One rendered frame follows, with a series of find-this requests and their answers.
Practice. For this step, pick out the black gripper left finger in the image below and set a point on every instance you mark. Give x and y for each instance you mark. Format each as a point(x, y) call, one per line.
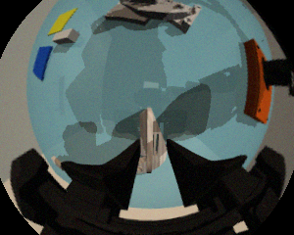
point(116, 177)

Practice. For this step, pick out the blue rectangular plate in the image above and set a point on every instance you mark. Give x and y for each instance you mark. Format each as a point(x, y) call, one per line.
point(41, 61)

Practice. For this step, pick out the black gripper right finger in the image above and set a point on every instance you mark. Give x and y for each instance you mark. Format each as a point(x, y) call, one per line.
point(195, 175)

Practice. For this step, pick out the yellow rectangular plate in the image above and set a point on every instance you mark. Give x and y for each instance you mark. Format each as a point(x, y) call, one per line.
point(60, 22)

